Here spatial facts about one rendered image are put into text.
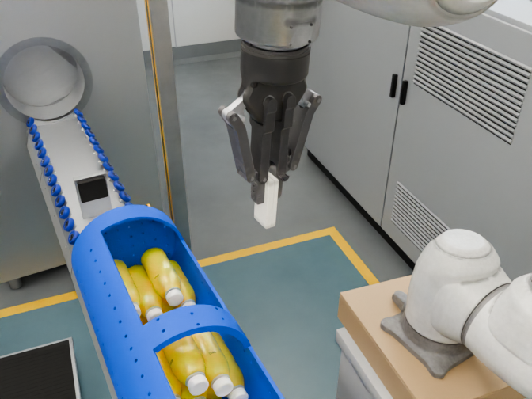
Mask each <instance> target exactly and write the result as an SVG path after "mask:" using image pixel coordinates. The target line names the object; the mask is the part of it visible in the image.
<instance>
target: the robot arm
mask: <svg viewBox="0 0 532 399"><path fill-rule="evenodd" d="M336 1H338V2H340V3H342V4H344V5H346V6H350V7H351V8H353V9H356V10H359V11H362V12H364V13H368V14H370V15H372V16H375V17H379V18H382V19H385V20H387V21H393V22H397V23H399V24H403V25H410V26H416V27H439V26H447V25H454V24H457V23H461V22H463V21H468V20H469V19H472V18H474V17H476V16H478V15H480V14H482V13H483V12H485V11H486V10H488V9H489V8H490V7H491V6H493V5H494V4H495V3H496V2H497V1H498V0H336ZM321 7H322V0H235V22H234V31H235V33H236V35H237V36H238V37H239V38H241V39H242V42H241V61H240V71H241V86H240V88H239V90H238V92H237V100H235V101H234V102H233V103H232V104H231V105H230V106H229V107H227V106H225V105H222V106H221V107H220V108H219V109H218V114H219V115H220V116H221V117H222V119H223V120H224V121H225V123H226V126H227V130H228V134H229V137H230V144H231V148H232V151H233V155H234V161H235V165H236V169H237V173H238V174H239V175H240V176H242V177H243V178H244V179H245V180H246V181H247V182H249V183H251V196H250V197H251V199H252V201H254V202H255V208H254V218H255V219H256V220H257V221H258V222H259V223H260V224H261V225H262V226H263V227H264V228H265V229H268V228H270V227H273V226H275V225H276V208H277V199H278V198H280V197H281V195H282V189H283V188H282V187H283V181H287V180H288V179H289V176H288V175H287V174H286V172H288V171H289V170H292V171H294V170H296V169H297V168H298V164H299V161H300V158H301V156H302V151H303V148H304V146H305V142H306V138H307V135H308V132H309V129H310V125H311V122H312V119H313V116H314V113H315V112H316V110H317V108H318V106H319V105H320V103H321V101H322V96H321V95H319V94H317V93H315V92H314V91H312V90H311V89H307V84H306V80H305V78H306V77H307V75H308V73H309V64H310V49H311V46H310V44H311V43H313V42H314V41H315V40H316V39H317V38H318V36H319V29H320V22H321ZM245 109H246V111H247V112H248V114H249V122H250V124H251V127H252V129H251V146H250V145H249V138H248V134H247V130H246V127H245V125H244V123H243V122H245V114H244V110H245ZM290 156H291V157H290ZM392 300H393V301H394V302H395V304H396V305H397V307H398V308H399V309H400V310H401V312H400V313H398V314H396V315H394V316H392V317H385V318H383V319H382V320H381V324H380V328H381V329H382V330H383V331H384V332H386V333H389V334H390V335H391V336H393V337H394V338H395V339H396V340H397V341H398V342H399V343H400V344H401V345H402V346H404V347H405V348H406V349H407V350H408V351H409V352H410V353H411V354H412V355H414V356H415V357H416V358H417V359H418V360H419V361H420V362H421V363H422V364H423V365H424V366H425V367H426V368H427V370H428V372H429V374H430V375H431V376H432V377H434V378H438V379H441V378H444V377H445V375H446V374H447V372H448V371H449V370H451V369H452V368H454V367H456V366H457V365H458V364H460V363H462V362H464V361H466V360H467V359H469V358H470V357H472V356H474V355H475V356H476V357H477V358H478V359H479V360H480V361H481V362H482V363H483V364H484V365H485V366H486V367H487V368H488V369H489V370H491V371H492V372H493V373H494V374H495V375H497V376H498V377H499V378H500V379H502V380H503V381H504V382H506V383H507V384H508V385H509V386H510V387H511V388H513V389H514V390H516V391H517V392H518V393H520V394H522V395H523V396H524V397H526V398H528V399H532V273H530V274H526V275H522V276H520V277H518V278H516V279H514V280H513V281H512V282H511V280H510V279H509V277H508V276H507V274H506V273H505V272H504V270H503V269H502V268H501V267H500V258H499V256H498V254H497V252H496V251H495V249H494V248H493V246H492V245H491V243H490V242H488V241H487V240H486V239H484V238H483V237H482V236H481V235H480V234H477V233H475V232H473V231H470V230H463V229H453V230H447V231H445V232H443V233H442V234H440V235H439V236H438V237H437V238H435V239H434V240H432V241H430V242H429V243H428V245H427V246H426V247H425V248H424V250H423V252H422V253H421V254H420V256H419V258H418V260H417V262H416V265H415V268H414V270H413V273H412V277H411V280H410V284H409V287H408V294H406V293H404V292H402V291H395V292H394V294H393V295H392Z"/></svg>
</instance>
